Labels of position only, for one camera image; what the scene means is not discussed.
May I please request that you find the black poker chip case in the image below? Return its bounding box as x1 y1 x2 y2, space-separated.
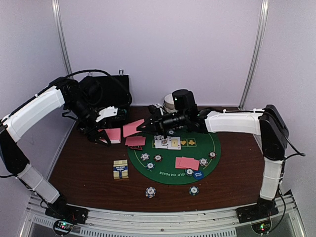
80 75 131 128

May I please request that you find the green blue chip bottom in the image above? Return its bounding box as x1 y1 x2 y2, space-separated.
185 168 194 177

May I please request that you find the round green poker mat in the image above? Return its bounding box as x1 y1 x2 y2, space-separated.
128 129 221 185

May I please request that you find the white lower bowl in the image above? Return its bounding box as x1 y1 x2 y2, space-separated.
163 103 177 113

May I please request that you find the brown black chip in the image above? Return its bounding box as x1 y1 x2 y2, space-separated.
208 152 217 159
154 155 163 162

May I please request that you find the red black all-in triangle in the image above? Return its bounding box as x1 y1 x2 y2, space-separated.
129 146 143 151

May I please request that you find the blue small blind button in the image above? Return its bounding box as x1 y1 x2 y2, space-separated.
193 170 204 180

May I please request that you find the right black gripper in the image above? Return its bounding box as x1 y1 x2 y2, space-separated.
136 108 188 139

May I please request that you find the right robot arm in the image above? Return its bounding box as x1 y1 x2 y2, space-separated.
137 89 289 218

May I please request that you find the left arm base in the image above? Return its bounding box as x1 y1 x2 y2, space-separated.
45 205 89 224

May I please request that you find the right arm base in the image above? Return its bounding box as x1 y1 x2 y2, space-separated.
236 204 279 224

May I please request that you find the red-backed card deck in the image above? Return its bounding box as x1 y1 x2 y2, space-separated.
99 128 121 144

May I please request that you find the green blue chip stack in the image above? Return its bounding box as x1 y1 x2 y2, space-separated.
189 186 199 196

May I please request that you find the red card bottom player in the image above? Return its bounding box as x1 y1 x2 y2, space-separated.
175 157 184 169

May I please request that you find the king of clubs card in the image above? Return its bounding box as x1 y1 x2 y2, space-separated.
158 135 168 149

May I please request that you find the single red-backed card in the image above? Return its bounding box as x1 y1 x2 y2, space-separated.
124 137 144 147

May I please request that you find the white ceramic bowl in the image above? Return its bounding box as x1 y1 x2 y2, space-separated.
164 94 174 108

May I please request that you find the blue tan chip stack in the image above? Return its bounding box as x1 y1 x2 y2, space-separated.
145 187 156 198

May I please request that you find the blue tan ten chip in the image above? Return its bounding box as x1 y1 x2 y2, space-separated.
140 153 150 161

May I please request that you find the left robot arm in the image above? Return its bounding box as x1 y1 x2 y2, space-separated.
0 78 118 219

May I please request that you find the gold blue card box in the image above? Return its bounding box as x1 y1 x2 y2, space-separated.
113 159 129 180

